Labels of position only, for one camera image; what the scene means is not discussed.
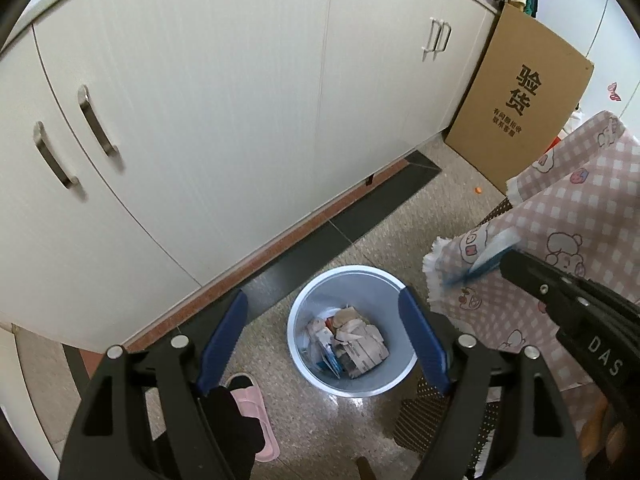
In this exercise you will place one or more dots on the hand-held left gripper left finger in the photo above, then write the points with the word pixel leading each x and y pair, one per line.
pixel 225 340

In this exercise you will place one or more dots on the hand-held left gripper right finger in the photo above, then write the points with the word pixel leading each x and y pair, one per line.
pixel 425 340

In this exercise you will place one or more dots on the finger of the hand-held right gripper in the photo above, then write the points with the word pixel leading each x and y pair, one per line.
pixel 540 285

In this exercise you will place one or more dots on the blue and white carton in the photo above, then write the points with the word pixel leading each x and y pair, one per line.
pixel 492 252

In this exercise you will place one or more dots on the beige paper bag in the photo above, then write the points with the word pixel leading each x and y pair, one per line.
pixel 362 340

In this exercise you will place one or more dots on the white plastic waste bin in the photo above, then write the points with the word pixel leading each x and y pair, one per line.
pixel 310 300

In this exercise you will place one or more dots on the blue snack packet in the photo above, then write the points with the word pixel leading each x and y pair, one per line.
pixel 331 360

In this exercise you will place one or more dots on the person's right hand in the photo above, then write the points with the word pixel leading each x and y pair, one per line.
pixel 612 437

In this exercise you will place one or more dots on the pink slipper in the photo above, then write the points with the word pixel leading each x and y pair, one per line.
pixel 260 410

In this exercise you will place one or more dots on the brown dotted cushion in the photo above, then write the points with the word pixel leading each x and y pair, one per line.
pixel 425 425

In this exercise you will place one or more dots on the black clothing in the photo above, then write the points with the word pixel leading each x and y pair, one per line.
pixel 235 425

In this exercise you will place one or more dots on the pink checked tablecloth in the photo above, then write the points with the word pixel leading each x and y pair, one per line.
pixel 575 200

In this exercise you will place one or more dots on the red stool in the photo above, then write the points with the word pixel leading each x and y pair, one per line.
pixel 552 145

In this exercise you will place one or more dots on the brown wooden piece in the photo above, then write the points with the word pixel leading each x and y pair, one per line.
pixel 366 470

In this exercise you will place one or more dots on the large cardboard box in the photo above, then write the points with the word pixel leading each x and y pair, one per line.
pixel 520 110

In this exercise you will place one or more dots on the pink butterfly sticker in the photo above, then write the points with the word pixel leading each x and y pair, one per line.
pixel 614 92

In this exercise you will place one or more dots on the white curved cabinet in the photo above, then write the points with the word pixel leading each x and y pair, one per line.
pixel 200 110

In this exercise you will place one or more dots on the white wardrobe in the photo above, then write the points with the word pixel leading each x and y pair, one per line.
pixel 615 50

